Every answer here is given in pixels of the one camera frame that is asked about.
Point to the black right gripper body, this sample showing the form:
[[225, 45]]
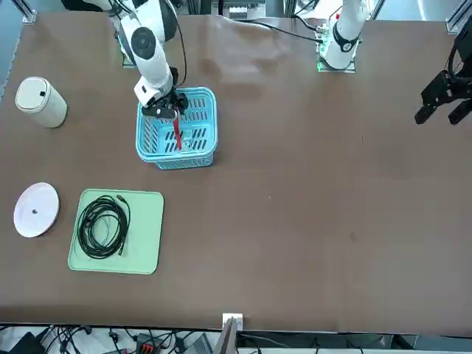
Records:
[[160, 110]]

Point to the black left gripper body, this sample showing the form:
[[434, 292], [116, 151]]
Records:
[[444, 90]]

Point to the orange toy carrot green leaves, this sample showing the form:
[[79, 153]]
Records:
[[177, 132]]

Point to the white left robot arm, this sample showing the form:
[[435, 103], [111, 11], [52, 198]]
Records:
[[341, 40]]

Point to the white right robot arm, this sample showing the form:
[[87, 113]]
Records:
[[147, 62]]

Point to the light blue plastic basket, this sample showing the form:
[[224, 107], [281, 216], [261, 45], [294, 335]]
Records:
[[177, 160]]

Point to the light green tray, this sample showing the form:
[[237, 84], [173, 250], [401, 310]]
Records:
[[145, 236]]

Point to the pink round plate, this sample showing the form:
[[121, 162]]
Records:
[[37, 217]]

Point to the white cylindrical bin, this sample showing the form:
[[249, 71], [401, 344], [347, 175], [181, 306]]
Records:
[[42, 103]]

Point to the power strip red switches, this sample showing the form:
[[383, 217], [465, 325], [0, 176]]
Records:
[[145, 346]]

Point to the black box under table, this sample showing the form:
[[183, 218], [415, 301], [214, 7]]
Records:
[[26, 344]]

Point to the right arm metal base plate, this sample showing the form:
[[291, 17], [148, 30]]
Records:
[[127, 64]]

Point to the aluminium frame corner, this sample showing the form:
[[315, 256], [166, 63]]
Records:
[[455, 22], [30, 15]]

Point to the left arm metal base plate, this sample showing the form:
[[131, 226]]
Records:
[[350, 68]]

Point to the aluminium frame post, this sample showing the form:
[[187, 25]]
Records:
[[226, 339]]

